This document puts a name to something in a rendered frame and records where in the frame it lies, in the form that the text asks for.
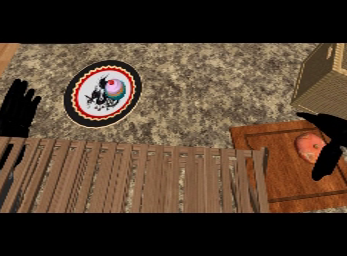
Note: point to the black rimmed patterned plate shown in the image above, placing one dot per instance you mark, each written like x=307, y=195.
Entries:
x=85, y=100

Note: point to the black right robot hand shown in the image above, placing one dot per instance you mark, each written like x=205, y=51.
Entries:
x=339, y=128

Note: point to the brown wooden cutting board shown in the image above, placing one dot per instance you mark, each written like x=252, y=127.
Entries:
x=289, y=180

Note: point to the tan wicker basket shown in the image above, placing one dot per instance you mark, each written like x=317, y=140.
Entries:
x=329, y=90

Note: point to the pink and teal cupcake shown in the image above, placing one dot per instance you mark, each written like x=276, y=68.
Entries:
x=116, y=89

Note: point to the orange pink squash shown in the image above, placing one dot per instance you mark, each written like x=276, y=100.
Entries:
x=308, y=146

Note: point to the brown wooden slatted rack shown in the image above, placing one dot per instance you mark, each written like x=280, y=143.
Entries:
x=132, y=180

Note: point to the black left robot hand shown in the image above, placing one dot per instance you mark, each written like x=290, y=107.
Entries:
x=14, y=113

